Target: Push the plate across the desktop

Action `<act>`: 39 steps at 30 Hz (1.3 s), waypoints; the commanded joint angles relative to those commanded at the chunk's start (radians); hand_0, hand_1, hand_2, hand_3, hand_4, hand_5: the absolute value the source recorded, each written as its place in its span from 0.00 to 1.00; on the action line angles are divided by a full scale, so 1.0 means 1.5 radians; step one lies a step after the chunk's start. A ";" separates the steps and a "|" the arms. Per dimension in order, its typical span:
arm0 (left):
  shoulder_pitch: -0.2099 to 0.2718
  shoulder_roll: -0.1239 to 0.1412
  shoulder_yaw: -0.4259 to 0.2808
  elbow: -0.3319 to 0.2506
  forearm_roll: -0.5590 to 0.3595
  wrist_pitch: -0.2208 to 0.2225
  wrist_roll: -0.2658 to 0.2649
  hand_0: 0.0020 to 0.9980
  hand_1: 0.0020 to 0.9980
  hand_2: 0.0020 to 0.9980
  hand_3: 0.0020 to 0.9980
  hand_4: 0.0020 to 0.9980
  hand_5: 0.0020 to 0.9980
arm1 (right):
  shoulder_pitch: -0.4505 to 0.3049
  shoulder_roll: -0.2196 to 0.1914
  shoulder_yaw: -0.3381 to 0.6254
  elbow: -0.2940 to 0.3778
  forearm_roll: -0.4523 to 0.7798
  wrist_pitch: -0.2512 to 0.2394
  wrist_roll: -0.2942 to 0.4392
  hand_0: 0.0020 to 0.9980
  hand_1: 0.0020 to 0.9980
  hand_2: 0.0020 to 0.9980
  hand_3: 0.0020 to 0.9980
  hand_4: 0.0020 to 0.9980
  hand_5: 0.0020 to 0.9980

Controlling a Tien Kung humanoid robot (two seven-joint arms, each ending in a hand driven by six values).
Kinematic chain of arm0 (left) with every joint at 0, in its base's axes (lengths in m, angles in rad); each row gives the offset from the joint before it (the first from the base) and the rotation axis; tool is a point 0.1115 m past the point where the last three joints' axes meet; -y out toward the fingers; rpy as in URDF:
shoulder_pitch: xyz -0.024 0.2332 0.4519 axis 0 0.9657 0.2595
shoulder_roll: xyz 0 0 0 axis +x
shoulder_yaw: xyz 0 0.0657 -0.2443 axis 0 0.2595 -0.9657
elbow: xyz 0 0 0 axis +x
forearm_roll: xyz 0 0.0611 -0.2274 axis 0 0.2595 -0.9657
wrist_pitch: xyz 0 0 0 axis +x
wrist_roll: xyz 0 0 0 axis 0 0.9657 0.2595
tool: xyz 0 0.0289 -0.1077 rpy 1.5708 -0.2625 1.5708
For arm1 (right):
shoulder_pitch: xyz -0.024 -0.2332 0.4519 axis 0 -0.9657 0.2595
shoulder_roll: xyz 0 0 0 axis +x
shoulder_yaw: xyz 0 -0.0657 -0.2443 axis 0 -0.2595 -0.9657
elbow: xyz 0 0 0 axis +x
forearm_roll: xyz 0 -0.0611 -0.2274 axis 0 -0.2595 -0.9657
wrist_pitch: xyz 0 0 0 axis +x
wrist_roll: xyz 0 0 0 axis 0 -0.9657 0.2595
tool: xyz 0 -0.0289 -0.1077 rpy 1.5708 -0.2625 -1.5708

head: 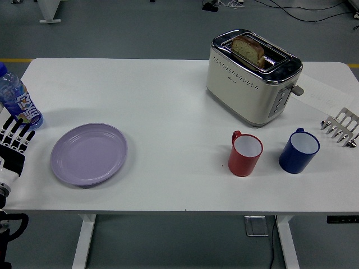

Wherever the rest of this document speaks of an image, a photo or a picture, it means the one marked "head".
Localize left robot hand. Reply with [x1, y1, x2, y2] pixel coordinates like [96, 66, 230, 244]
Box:
[0, 105, 36, 187]

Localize purple round plate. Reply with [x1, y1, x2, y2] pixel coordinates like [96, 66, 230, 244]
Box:
[50, 122, 128, 188]

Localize blue drink bottle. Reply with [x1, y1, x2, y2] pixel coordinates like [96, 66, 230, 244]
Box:
[0, 62, 44, 132]

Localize white furniture foot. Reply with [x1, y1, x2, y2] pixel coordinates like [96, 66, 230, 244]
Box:
[38, 0, 62, 25]

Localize red mug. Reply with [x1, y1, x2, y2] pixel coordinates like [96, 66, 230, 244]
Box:
[228, 130, 264, 178]

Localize cream chrome toaster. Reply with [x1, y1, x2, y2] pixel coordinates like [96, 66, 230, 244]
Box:
[206, 28, 305, 129]

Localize black power adapter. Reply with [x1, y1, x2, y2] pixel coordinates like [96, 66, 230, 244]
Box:
[201, 2, 219, 13]

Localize clear plastic holder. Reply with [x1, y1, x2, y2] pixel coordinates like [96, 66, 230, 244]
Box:
[243, 215, 269, 238]

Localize brown bread slice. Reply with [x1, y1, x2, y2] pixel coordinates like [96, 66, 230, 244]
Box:
[231, 35, 266, 69]

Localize blue mug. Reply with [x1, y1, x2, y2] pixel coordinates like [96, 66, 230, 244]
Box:
[278, 127, 321, 174]

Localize white paper sheet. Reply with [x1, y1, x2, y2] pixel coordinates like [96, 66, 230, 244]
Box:
[291, 73, 355, 115]

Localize black table control panel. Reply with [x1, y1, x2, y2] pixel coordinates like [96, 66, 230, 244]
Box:
[326, 215, 359, 224]

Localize metal spoon rack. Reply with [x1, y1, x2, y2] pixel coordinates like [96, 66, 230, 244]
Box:
[320, 107, 359, 147]

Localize white floor cables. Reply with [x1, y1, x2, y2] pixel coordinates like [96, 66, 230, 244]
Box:
[218, 0, 245, 8]

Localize black table power cable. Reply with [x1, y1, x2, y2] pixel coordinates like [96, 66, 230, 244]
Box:
[268, 215, 279, 269]

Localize long black floor cable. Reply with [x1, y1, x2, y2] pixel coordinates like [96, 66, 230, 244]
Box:
[256, 0, 359, 23]

